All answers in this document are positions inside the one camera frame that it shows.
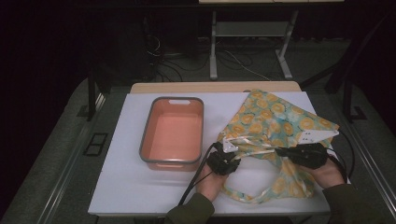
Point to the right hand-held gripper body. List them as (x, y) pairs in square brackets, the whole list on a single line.
[(308, 154)]

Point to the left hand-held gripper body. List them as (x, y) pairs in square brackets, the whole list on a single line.
[(224, 160)]

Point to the orange-print cloth tote bag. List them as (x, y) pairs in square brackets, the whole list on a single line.
[(267, 121)]

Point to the orange basket with grey rim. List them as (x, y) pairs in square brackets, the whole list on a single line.
[(174, 133)]

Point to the person's left hand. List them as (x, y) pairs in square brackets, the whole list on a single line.
[(211, 183)]

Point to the person's right hand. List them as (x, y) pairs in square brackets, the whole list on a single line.
[(327, 175)]

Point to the black metal stand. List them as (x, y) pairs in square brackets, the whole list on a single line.
[(91, 93), (348, 99)]

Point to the white table board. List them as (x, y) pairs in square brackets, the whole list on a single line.
[(134, 186)]

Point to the dark computer tower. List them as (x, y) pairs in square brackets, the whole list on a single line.
[(127, 49)]

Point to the metal floor rail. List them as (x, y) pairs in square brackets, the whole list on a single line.
[(373, 168), (70, 158)]

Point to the black floor socket frame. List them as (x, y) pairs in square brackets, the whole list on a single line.
[(95, 144)]

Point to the grey metal desk frame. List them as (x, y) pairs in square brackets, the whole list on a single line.
[(249, 28)]

